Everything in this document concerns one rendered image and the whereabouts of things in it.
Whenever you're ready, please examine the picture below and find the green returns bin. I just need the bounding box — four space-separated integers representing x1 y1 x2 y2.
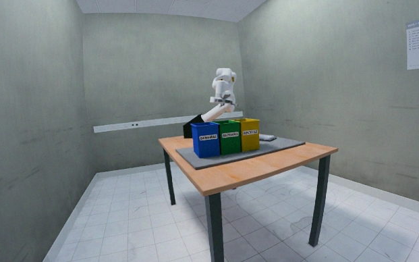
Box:
213 120 241 155

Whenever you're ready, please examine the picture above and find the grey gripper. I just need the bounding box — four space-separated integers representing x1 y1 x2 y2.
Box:
210 97 239 107

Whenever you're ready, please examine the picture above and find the yellow recycle bin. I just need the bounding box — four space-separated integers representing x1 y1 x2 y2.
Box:
232 119 260 152

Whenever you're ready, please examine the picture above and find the blue open-top bin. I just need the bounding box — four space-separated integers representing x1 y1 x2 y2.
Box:
190 122 220 159

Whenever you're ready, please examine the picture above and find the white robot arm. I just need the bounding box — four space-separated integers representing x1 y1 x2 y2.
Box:
201 68 236 122

